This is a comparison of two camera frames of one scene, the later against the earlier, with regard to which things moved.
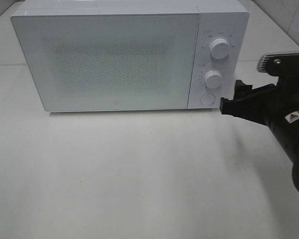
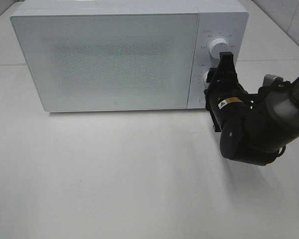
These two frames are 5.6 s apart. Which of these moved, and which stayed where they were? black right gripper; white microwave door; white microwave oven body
Moved: black right gripper
Stayed: white microwave oven body; white microwave door
